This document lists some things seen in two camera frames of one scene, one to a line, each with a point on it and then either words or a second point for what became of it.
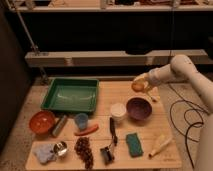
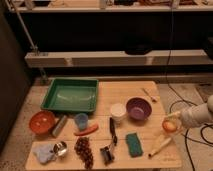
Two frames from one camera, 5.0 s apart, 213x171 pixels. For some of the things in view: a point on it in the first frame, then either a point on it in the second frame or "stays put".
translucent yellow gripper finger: [145, 75] to [174, 115]
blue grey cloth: [44, 152] stays put
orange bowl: [41, 123] stays put
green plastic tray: [73, 95] stays put
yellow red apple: [137, 86] to [169, 125]
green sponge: [134, 145] stays put
